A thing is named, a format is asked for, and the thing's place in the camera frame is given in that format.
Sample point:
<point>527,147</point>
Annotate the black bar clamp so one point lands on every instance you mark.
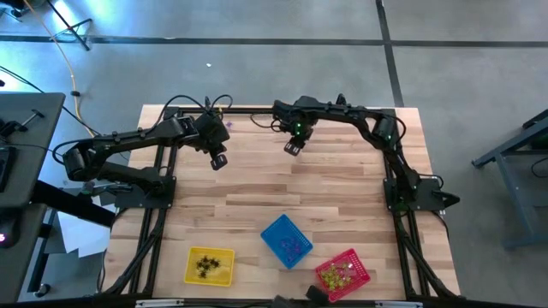
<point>87,187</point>

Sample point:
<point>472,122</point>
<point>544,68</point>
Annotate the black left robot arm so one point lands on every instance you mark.
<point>128,139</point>

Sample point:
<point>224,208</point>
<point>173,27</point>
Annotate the black aluminium table frame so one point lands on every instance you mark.
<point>240,110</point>

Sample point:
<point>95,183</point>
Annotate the blue plastic basket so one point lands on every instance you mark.
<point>276,229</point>

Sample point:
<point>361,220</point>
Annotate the white paper sheet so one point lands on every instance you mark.
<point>81,239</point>

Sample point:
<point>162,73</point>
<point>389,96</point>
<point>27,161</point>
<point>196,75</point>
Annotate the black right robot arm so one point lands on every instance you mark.
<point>342,112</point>

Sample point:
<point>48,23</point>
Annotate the red plastic basket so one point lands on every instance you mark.
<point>360,274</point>

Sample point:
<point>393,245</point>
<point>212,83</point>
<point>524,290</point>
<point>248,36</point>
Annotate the black keyboard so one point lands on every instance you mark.
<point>5,169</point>

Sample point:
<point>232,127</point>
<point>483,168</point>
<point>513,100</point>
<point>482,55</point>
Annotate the light grey padded armrest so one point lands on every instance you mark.
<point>398,304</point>
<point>159,303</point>

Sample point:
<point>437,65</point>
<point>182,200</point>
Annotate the black desk support beam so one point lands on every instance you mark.
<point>77,205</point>

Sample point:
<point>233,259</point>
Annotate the black computer mouse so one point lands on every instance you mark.
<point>6,233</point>

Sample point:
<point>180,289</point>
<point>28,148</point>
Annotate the dark grey desk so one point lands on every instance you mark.
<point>38,128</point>

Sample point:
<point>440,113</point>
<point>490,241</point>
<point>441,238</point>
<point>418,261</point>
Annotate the blue grey metal table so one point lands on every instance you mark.
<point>514,171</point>

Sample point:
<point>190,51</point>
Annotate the black tripod stand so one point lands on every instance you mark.
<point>70,27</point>

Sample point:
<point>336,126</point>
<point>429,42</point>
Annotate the yellow plastic basket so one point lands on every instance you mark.
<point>192,279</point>

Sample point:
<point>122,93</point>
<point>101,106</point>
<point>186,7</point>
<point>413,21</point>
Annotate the grey table-level camera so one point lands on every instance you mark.
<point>282,302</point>

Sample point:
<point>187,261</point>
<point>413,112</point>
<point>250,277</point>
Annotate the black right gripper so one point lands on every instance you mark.
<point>299,122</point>

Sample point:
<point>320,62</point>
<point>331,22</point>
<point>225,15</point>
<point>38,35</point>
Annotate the black frame bracket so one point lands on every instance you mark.
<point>207,102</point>
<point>341,97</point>

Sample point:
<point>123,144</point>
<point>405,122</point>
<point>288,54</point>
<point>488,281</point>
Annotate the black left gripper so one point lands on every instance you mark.
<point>212,130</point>

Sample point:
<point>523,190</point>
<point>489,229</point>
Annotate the black caster wheel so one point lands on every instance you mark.
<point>41,291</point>

